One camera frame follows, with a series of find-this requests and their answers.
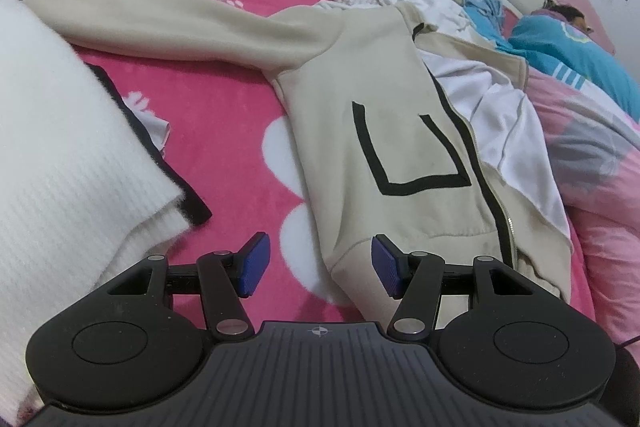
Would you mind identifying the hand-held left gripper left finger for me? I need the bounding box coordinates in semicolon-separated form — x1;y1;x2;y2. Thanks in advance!
102;231;272;340

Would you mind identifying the white garment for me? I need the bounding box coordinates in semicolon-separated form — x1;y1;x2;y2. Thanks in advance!
375;0;573;253

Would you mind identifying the beige zip jacket black trim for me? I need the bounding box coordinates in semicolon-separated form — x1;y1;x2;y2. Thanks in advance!
22;0;573;323

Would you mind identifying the pink floral blanket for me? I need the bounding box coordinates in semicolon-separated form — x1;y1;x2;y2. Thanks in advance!
70;0;596;323

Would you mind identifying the light blue cloth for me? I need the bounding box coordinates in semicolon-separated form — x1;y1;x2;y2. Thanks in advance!
462;0;506;38

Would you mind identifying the pink quilt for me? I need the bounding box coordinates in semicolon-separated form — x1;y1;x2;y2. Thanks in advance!
525;67;640;343

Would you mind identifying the white fuzzy sweater black trim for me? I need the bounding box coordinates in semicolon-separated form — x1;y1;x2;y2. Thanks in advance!
0;0;213;413

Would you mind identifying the white printed cloth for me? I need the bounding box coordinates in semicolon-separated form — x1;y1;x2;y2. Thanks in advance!
122;93;171;152

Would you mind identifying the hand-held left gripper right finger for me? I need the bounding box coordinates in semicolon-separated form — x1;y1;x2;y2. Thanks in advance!
371;233;538;340

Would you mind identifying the pink pillow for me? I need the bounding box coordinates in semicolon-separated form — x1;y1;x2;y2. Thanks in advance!
500;7;523;38

